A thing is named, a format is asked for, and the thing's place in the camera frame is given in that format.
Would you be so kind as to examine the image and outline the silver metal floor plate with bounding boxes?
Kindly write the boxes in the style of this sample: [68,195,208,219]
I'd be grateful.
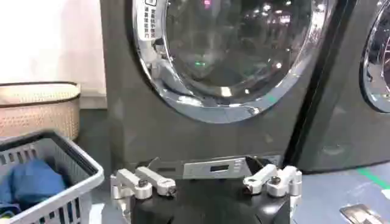
[339,203,389,224]

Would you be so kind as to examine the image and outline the blue cloth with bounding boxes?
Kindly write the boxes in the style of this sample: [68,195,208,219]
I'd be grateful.
[0,159,67,211]

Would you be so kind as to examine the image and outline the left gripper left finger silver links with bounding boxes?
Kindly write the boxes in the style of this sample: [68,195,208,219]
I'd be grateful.
[110,156,177,201]

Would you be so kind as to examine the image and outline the grey plastic laundry basket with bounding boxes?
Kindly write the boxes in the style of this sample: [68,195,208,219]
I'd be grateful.
[0,130,105,224]

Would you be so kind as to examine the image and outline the green floor tape strip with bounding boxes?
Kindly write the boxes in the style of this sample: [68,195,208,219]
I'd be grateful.
[356,167,390,190]

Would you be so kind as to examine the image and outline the beige woven basket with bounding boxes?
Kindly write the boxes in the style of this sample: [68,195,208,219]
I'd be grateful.
[0,81,82,141]

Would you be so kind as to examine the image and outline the dark grey dryer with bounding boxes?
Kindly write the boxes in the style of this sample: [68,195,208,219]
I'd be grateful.
[99,0,348,174]
[297,0,390,173]

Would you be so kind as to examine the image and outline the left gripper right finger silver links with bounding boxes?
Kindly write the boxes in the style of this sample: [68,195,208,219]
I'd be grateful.
[243,156,303,198]

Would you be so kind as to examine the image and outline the round glass dryer door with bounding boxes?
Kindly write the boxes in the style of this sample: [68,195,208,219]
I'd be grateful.
[131,0,336,124]
[359,0,390,113]

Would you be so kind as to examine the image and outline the white label with black text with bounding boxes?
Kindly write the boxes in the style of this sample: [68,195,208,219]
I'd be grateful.
[143,0,158,40]

